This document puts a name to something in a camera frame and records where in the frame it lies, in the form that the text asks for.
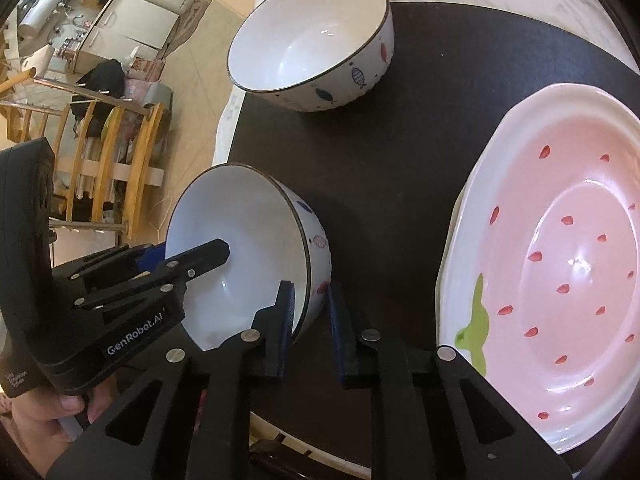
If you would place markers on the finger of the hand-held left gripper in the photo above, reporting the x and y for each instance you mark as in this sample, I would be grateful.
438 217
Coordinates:
200 255
147 260

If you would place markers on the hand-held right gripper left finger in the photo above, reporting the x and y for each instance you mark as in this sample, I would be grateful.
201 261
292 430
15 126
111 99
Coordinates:
285 325

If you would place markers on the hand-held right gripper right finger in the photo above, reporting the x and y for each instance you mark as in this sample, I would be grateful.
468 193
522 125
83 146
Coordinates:
336 330

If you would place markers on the white fish print bowl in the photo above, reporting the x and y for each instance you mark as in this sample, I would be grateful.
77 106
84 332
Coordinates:
310 35
235 210

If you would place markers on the person's left hand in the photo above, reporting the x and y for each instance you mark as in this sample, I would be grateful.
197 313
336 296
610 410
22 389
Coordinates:
55 417

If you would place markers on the yellow wooden rack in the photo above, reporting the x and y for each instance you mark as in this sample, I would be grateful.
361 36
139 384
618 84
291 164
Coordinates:
145 160

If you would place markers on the black board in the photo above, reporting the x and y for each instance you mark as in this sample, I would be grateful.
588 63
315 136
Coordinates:
400 160

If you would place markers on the black bag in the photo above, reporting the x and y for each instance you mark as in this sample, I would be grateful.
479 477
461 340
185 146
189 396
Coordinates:
102 77

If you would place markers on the patterned floor mat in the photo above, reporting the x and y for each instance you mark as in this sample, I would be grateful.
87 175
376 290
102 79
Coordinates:
187 25

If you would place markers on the white base cabinets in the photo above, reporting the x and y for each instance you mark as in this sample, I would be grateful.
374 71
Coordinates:
135 25

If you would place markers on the white water heater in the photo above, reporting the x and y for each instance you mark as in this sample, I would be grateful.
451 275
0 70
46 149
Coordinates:
42 5

